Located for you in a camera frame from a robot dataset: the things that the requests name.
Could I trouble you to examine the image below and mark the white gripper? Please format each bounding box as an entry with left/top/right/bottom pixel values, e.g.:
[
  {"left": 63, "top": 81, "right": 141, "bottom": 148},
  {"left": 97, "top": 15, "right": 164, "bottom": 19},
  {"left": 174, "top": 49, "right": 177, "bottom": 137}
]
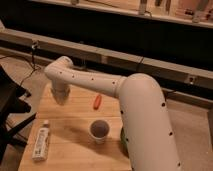
[{"left": 51, "top": 83, "right": 70, "bottom": 105}]

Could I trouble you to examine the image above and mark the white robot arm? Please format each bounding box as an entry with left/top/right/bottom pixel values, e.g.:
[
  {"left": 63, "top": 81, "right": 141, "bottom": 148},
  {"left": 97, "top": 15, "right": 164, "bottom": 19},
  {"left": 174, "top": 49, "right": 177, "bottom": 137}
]
[{"left": 45, "top": 56, "right": 182, "bottom": 171}]

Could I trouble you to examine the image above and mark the green object behind arm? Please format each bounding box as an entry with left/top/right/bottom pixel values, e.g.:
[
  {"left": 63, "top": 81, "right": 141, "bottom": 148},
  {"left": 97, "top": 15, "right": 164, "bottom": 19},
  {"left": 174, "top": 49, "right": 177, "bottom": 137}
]
[{"left": 120, "top": 127, "right": 129, "bottom": 157}]

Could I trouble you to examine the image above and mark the orange marker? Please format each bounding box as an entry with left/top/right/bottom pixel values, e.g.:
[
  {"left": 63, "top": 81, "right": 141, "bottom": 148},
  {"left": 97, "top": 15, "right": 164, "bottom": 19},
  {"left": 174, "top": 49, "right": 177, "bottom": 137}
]
[{"left": 93, "top": 94, "right": 102, "bottom": 110}]

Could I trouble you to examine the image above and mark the black stand at left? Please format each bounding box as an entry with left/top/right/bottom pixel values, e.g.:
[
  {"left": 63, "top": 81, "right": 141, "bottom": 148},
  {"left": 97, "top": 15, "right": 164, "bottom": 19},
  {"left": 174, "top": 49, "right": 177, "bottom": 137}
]
[{"left": 0, "top": 65, "right": 35, "bottom": 163}]

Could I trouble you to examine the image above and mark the white tube bottle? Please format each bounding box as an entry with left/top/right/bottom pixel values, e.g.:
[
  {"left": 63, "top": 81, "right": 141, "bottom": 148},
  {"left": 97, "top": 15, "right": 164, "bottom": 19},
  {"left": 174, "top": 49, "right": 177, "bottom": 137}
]
[{"left": 32, "top": 120, "right": 50, "bottom": 162}]

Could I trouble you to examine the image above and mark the black cable on floor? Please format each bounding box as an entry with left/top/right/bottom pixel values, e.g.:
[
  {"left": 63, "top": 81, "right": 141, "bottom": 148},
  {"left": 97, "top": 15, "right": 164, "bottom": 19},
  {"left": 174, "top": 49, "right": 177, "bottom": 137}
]
[{"left": 0, "top": 41, "right": 43, "bottom": 88}]

